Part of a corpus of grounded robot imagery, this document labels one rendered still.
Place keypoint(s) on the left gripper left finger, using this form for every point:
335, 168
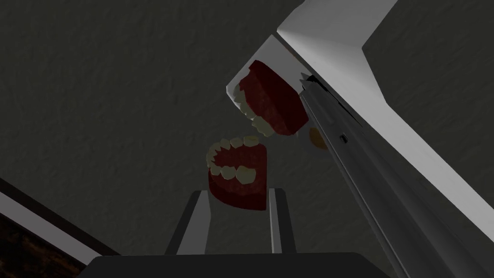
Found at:
195, 227

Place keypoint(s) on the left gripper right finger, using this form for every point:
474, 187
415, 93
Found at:
281, 227

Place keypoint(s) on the red denture model with teeth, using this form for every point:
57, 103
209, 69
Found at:
241, 185

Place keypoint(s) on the grey door leaf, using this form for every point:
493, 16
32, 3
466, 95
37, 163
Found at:
386, 200

